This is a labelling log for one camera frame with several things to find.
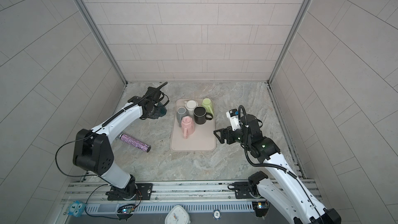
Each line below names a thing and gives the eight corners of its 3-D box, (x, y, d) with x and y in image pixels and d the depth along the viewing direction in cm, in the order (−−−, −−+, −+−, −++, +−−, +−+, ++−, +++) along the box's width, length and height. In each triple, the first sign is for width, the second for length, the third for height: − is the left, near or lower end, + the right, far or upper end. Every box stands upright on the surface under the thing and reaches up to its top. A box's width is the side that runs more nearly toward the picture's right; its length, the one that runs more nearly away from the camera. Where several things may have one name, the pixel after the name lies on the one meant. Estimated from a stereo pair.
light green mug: (203, 119, 99) (203, 110, 91) (202, 107, 104) (201, 98, 97) (213, 118, 99) (213, 109, 92) (211, 106, 105) (211, 97, 97)
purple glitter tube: (120, 140, 89) (117, 137, 86) (124, 135, 91) (122, 132, 88) (148, 153, 84) (146, 150, 81) (151, 147, 86) (150, 145, 83)
